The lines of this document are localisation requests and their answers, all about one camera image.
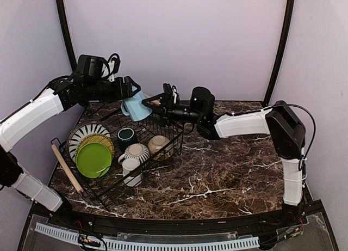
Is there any black frame post left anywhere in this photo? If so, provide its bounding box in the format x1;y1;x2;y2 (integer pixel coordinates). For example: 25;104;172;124
55;0;77;71

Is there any wooden rack handle near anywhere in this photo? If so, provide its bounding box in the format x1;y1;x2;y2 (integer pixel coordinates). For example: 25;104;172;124
51;144;83;194

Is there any black frame post right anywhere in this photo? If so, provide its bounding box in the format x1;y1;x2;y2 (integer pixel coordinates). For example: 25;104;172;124
262;0;295;106

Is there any dark green mug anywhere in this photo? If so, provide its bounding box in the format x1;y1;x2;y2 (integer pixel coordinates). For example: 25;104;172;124
117;127;138;152

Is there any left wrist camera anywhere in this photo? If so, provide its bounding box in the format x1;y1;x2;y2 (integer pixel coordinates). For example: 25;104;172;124
102;53;121;82

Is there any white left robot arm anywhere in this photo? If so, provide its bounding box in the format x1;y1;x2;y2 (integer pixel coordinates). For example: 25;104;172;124
1;76;141;227

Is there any yellow ribbed plate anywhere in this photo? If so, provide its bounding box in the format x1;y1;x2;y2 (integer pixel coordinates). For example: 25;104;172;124
77;133;115;158

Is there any white slotted cable duct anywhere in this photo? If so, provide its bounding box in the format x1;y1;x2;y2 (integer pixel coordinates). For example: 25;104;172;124
35;222;260;250

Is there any black frame post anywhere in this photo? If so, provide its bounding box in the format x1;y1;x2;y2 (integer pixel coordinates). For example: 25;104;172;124
55;0;77;71
262;0;295;106

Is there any wooden rack handle far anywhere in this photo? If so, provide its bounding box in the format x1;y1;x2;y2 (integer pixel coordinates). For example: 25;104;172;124
142;93;161;106

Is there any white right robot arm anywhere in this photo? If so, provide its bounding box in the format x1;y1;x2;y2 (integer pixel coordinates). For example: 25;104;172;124
142;83;309;226

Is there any black wire dish rack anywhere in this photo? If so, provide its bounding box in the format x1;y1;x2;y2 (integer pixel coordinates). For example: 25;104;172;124
50;102;184;217

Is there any beige patterned bowl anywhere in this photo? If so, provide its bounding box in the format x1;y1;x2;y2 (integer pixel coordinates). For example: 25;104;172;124
147;135;174;161

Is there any bright green plate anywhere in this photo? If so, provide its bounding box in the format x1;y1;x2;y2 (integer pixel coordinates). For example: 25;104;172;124
76;143;113;179

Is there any wooden rack handle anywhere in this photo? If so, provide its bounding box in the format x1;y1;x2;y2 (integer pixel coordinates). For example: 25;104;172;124
51;144;83;194
142;93;161;106

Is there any black front rail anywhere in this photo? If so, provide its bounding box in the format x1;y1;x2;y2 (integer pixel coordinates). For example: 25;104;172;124
41;210;300;236

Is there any white steel tumbler cup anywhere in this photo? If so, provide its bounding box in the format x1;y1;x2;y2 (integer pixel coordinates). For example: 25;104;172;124
122;158;142;187

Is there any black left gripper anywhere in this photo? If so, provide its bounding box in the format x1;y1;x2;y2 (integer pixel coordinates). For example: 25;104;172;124
85;75;142;103

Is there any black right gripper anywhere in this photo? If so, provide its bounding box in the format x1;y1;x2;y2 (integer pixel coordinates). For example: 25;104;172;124
141;92;202;127

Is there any striped round mug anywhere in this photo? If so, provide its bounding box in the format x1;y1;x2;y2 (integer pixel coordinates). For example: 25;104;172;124
117;143;151;164

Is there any light blue faceted mug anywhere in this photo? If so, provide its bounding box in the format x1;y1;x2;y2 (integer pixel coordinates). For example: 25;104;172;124
120;91;152;122

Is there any black white striped plate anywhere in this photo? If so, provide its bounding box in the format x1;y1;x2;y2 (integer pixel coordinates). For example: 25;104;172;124
65;120;111;163

